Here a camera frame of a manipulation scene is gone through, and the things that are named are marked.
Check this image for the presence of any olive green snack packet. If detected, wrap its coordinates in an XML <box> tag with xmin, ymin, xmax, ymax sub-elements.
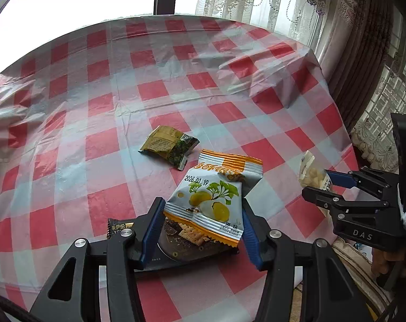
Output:
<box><xmin>138</xmin><ymin>125</ymin><xmax>200</xmax><ymax>171</ymax></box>

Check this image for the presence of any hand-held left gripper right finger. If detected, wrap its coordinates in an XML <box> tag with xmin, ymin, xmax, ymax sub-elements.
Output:
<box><xmin>241</xmin><ymin>199</ymin><xmax>374</xmax><ymax>322</ymax></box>

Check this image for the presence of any heavy pink embroidered curtain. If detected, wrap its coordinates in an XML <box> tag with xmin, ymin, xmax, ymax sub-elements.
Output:
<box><xmin>312</xmin><ymin>0</ymin><xmax>396</xmax><ymax>135</ymax></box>

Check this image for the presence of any person's right hand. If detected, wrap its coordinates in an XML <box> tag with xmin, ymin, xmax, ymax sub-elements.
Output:
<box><xmin>371</xmin><ymin>250</ymin><xmax>396</xmax><ymax>277</ymax></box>

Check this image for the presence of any red white checkered tablecloth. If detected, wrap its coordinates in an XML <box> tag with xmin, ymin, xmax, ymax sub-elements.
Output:
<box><xmin>0</xmin><ymin>15</ymin><xmax>361</xmax><ymax>322</ymax></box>

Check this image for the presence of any black snack packet gold edge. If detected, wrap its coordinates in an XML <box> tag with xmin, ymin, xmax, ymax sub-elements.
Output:
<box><xmin>105</xmin><ymin>215</ymin><xmax>240</xmax><ymax>272</ymax></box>

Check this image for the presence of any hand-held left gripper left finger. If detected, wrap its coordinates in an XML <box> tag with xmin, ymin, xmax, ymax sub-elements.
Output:
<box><xmin>29</xmin><ymin>197</ymin><xmax>167</xmax><ymax>322</ymax></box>

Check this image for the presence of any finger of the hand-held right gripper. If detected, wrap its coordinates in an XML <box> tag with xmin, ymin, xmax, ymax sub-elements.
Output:
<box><xmin>325</xmin><ymin>167</ymin><xmax>400</xmax><ymax>202</ymax></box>
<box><xmin>302</xmin><ymin>186</ymin><xmax>391</xmax><ymax>216</ymax></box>

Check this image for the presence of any thick black cable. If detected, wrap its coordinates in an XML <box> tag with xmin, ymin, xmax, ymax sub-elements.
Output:
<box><xmin>0</xmin><ymin>292</ymin><xmax>32</xmax><ymax>322</ymax></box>

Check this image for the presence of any clear nut packet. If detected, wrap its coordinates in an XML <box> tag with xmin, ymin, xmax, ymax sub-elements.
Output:
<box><xmin>297</xmin><ymin>150</ymin><xmax>334</xmax><ymax>220</ymax></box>

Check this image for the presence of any orange silver snack packet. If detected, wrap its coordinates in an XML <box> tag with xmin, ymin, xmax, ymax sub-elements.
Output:
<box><xmin>163</xmin><ymin>149</ymin><xmax>264</xmax><ymax>248</ymax></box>

